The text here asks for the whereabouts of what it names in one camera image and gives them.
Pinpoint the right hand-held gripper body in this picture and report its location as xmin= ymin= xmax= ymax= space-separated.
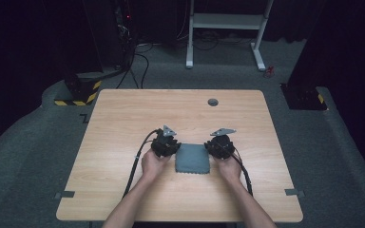
xmin=203 ymin=127 xmax=238 ymax=161

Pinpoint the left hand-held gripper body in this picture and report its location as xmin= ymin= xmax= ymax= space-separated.
xmin=150 ymin=124 xmax=183 ymax=159

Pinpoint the blue-grey cloth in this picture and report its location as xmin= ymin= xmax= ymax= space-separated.
xmin=174 ymin=142 xmax=211 ymax=175

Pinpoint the person's left hand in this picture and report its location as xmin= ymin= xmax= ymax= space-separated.
xmin=141 ymin=148 xmax=172 ymax=183

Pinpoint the person's right hand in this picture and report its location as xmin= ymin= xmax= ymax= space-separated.
xmin=213 ymin=155 xmax=242 ymax=184

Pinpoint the grey tape piece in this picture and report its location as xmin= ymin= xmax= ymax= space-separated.
xmin=284 ymin=188 xmax=306 ymax=198
xmin=54 ymin=190 xmax=76 ymax=200

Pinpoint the black yellow striped base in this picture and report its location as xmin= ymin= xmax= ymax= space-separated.
xmin=54 ymin=79 xmax=103 ymax=107

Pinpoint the black stand base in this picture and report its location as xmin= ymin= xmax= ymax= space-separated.
xmin=279 ymin=83 xmax=328 ymax=111

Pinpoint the white metal stand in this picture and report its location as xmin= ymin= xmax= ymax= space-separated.
xmin=185 ymin=0 xmax=275 ymax=71

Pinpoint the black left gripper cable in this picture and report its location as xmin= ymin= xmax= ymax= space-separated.
xmin=122 ymin=128 xmax=160 ymax=199

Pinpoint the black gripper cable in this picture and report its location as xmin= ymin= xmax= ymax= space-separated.
xmin=122 ymin=128 xmax=160 ymax=199
xmin=231 ymin=146 xmax=255 ymax=197

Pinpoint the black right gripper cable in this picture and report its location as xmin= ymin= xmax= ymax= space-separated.
xmin=231 ymin=146 xmax=255 ymax=197

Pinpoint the black floor cable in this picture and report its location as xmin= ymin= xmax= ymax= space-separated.
xmin=116 ymin=51 xmax=150 ymax=89

